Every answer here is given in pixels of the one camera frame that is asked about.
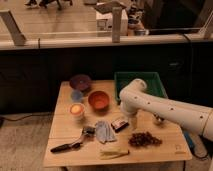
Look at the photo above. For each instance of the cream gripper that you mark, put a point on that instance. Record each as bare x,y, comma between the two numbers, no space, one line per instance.
133,122

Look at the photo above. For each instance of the bunch of dark grapes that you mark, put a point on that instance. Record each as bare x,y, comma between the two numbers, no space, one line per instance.
144,139

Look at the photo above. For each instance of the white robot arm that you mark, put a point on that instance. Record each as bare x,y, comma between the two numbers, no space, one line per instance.
195,118

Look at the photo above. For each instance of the red bowl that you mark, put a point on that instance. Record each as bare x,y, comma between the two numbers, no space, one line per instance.
98,100

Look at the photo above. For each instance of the purple bowl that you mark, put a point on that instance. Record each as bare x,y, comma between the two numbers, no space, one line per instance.
80,82

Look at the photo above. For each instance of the black white rectangular box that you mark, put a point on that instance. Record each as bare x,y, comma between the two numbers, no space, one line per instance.
119,124

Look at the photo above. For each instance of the small metal cup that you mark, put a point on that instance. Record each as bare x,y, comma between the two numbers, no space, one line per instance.
157,120

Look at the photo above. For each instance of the grey folded cloth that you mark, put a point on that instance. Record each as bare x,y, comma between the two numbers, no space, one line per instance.
103,132

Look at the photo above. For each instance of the green plastic bin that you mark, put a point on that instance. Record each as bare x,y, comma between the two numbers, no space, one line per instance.
152,79

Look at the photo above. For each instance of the white cup orange inside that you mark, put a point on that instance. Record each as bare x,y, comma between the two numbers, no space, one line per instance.
77,111

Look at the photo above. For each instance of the blue object beside table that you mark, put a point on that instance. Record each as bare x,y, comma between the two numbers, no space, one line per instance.
189,140

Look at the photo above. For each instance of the small blue cup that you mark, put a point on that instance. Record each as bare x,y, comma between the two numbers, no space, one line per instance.
77,96

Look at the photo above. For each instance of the white cardboard box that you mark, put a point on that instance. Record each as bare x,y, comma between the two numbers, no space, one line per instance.
104,22

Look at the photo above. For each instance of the black office chair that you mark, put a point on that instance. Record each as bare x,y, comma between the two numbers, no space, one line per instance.
45,3

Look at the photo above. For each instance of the middle grey railing post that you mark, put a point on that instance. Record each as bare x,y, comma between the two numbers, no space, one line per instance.
116,24

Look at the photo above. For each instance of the grey railing post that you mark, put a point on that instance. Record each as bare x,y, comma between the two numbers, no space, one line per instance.
116,24
16,34

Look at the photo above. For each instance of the left grey railing post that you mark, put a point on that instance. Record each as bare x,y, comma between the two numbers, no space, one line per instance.
16,34

